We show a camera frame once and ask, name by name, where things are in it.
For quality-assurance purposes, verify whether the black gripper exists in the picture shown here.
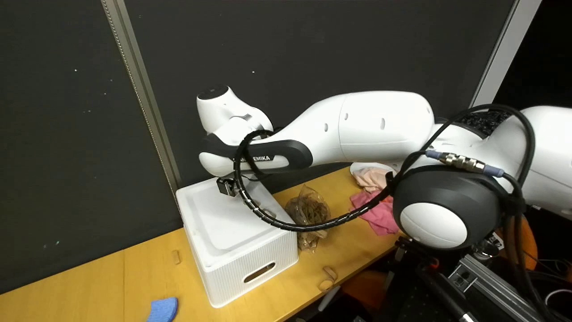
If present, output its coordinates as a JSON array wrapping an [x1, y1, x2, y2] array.
[[214, 173, 239, 198]]

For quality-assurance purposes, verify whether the white storage container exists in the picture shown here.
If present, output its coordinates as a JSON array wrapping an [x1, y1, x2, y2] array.
[[173, 176, 300, 310]]

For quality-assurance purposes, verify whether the brown crumpled object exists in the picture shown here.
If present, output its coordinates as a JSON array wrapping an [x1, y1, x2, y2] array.
[[282, 185, 332, 253]]

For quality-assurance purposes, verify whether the small blue object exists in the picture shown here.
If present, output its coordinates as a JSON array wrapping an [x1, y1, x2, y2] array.
[[147, 296, 180, 322]]

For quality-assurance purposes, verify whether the pale pink cloth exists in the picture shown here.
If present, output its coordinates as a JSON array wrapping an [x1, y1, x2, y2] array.
[[350, 165, 399, 194]]

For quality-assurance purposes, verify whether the magenta cloth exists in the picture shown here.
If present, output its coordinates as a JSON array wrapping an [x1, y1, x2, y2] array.
[[349, 189, 402, 239]]

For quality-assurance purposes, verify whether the orange chair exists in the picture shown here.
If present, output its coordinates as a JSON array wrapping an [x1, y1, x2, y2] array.
[[506, 221, 542, 275], [341, 271, 390, 312]]

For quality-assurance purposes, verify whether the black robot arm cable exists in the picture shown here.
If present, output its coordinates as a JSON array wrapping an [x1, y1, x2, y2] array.
[[231, 105, 538, 283]]

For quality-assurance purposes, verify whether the grey wall trim strip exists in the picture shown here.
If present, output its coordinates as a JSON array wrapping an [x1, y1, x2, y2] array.
[[98, 0, 184, 196], [468, 0, 543, 110]]

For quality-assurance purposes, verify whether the black clamp with red handle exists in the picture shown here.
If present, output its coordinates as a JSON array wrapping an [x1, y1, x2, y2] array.
[[395, 235, 472, 283]]

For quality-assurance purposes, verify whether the aluminium profile rail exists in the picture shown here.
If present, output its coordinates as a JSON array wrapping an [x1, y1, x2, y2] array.
[[445, 253, 551, 322]]

